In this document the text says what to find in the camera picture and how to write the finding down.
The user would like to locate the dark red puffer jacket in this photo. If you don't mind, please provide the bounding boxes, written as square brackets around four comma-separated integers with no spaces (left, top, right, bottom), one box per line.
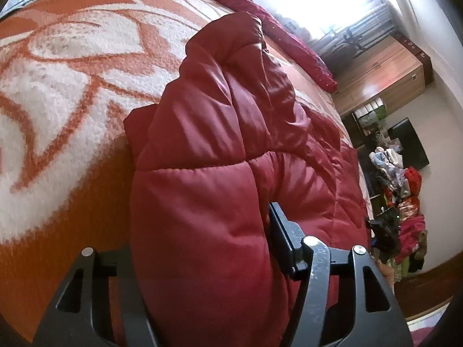
[124,13,369,346]

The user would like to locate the pile of colourful clothes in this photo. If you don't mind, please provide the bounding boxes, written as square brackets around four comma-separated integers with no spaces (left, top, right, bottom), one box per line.
[368,147,428,284]

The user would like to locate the right hand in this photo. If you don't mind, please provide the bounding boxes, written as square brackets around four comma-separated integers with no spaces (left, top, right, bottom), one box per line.
[375,259,395,292]

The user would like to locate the black square stool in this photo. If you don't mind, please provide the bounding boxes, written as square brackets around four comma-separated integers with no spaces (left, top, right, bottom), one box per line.
[388,117,429,171]

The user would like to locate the pink fleece sleeve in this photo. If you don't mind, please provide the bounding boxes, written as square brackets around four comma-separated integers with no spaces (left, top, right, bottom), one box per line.
[411,327,433,347]

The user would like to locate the brown wooden wardrobe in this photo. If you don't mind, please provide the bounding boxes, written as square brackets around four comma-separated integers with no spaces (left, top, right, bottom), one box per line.
[333,32,434,116]

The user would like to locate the black office chair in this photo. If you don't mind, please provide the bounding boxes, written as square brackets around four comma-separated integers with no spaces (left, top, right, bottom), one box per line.
[321,27,364,67]

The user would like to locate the grey striped curtain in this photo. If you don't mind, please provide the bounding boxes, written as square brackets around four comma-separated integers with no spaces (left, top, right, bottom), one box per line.
[308,3,397,57]

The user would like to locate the orange white floral blanket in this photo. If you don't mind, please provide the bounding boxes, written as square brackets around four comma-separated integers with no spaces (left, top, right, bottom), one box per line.
[1,0,353,346]

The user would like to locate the red floral rolled quilt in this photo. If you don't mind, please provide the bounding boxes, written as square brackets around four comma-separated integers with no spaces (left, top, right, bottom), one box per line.
[215,0,337,93]

